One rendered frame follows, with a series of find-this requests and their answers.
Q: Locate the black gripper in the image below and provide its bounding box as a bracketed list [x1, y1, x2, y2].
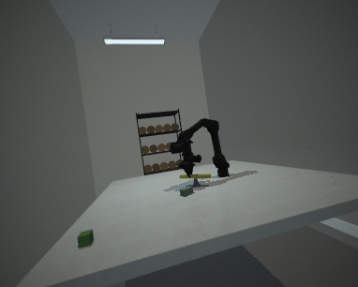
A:
[179, 151, 197, 177]

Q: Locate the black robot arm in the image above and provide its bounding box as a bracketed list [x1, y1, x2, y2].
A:
[170, 118, 230, 177]

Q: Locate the dark green rectangular bar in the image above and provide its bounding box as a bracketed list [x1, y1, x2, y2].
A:
[180, 187, 194, 197]

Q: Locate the small green block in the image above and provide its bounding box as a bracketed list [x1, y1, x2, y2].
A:
[77, 230, 94, 248]

